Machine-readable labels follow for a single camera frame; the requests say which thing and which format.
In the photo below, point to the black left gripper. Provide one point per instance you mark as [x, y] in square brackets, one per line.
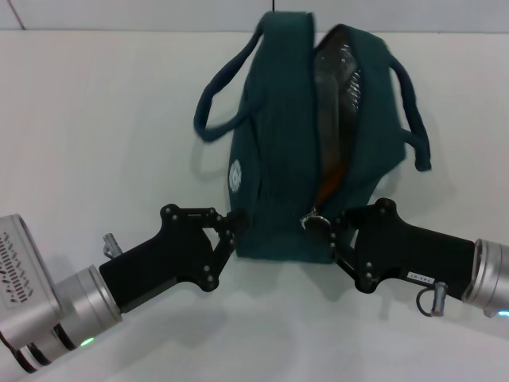
[159, 258]

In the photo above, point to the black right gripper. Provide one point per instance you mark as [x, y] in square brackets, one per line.
[413, 254]

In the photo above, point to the yellow banana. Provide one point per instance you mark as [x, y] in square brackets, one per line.
[329, 184]

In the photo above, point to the dark teal fabric lunch bag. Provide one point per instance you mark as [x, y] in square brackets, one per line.
[278, 159]

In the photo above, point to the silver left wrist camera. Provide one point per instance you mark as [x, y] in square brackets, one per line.
[24, 278]

